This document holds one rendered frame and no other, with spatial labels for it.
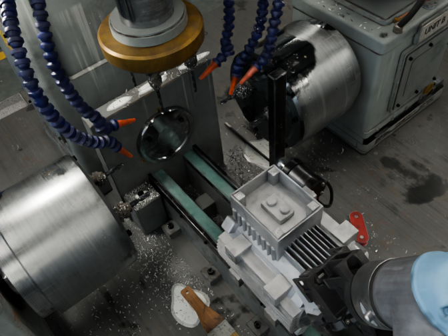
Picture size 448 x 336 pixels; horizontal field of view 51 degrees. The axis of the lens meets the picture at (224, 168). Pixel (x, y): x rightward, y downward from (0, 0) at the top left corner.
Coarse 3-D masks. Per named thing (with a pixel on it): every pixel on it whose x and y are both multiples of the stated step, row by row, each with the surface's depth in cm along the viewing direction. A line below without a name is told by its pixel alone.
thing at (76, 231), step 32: (64, 160) 86; (0, 192) 85; (32, 192) 81; (64, 192) 80; (96, 192) 81; (0, 224) 77; (32, 224) 77; (64, 224) 78; (96, 224) 80; (0, 256) 76; (32, 256) 76; (64, 256) 78; (96, 256) 81; (128, 256) 86; (32, 288) 78; (64, 288) 80; (96, 288) 87
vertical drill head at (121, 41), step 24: (120, 0) 72; (144, 0) 71; (168, 0) 74; (120, 24) 76; (144, 24) 74; (168, 24) 75; (192, 24) 78; (120, 48) 76; (144, 48) 75; (168, 48) 75; (192, 48) 77; (144, 72) 76; (192, 72) 85
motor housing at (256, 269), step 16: (336, 224) 83; (224, 240) 84; (256, 240) 81; (304, 240) 77; (320, 240) 76; (336, 240) 80; (224, 256) 86; (256, 256) 80; (288, 256) 76; (304, 256) 76; (320, 256) 75; (368, 256) 82; (240, 272) 83; (256, 272) 79; (272, 272) 78; (288, 272) 77; (256, 288) 81; (288, 304) 76; (288, 320) 76; (304, 320) 84
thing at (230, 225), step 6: (228, 216) 83; (228, 222) 83; (234, 222) 82; (228, 228) 82; (234, 228) 83; (354, 246) 77; (360, 246) 78; (294, 294) 74; (294, 300) 74; (300, 300) 73; (300, 306) 73; (300, 330) 82
